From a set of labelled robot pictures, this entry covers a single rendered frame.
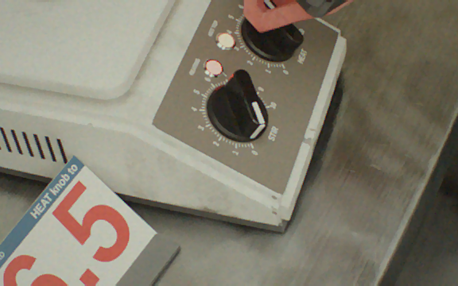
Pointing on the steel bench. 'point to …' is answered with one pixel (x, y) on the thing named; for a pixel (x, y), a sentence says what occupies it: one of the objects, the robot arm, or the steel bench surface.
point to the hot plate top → (66, 43)
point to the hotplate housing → (137, 137)
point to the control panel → (288, 149)
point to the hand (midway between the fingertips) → (266, 10)
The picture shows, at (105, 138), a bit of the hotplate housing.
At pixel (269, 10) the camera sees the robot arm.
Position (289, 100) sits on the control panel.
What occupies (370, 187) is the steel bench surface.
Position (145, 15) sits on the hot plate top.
